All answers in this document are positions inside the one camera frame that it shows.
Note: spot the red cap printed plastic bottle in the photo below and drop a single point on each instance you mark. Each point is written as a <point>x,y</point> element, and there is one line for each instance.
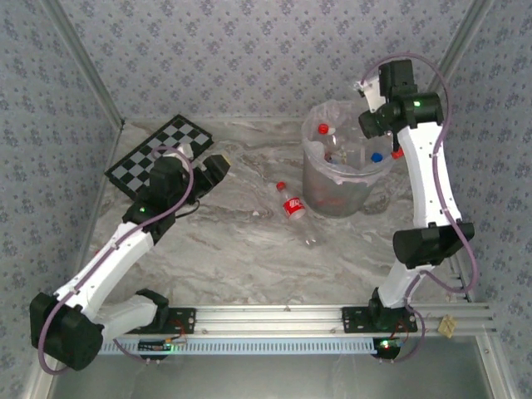
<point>328,135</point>

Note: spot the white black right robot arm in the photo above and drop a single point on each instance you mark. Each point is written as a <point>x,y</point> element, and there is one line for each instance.
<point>428,183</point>

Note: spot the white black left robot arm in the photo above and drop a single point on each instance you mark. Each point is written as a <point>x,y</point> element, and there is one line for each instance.
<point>104,270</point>

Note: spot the translucent bin liner bag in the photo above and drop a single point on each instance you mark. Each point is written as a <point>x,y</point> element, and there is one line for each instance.
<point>328,110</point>

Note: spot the translucent plastic bin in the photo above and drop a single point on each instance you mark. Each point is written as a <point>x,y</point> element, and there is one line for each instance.
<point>332,199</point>

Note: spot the black grey chessboard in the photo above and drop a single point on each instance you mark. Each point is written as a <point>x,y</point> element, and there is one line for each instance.
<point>174,133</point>

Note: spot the red label cola bottle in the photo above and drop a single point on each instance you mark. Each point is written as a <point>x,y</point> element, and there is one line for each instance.
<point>294,208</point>

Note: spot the crushed clear plastic bottle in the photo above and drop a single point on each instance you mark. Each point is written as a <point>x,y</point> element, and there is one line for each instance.
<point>311,240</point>

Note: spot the small circuit board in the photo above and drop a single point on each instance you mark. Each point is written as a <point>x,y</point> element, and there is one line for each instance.
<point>386,347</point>
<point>156,346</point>

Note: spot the grey metal shelf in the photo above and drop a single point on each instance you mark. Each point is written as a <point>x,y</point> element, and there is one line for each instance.
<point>270,378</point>

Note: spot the beige wooden piece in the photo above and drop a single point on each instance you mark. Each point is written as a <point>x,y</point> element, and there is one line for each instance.
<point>448,326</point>

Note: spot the aluminium frame post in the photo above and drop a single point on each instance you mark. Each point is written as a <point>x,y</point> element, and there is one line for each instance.
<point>459,41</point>

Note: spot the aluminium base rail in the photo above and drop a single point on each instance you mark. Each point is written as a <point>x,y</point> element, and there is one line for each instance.
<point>270,320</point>

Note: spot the aluminium side rail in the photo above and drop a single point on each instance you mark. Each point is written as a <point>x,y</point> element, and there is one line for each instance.
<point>461,291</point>

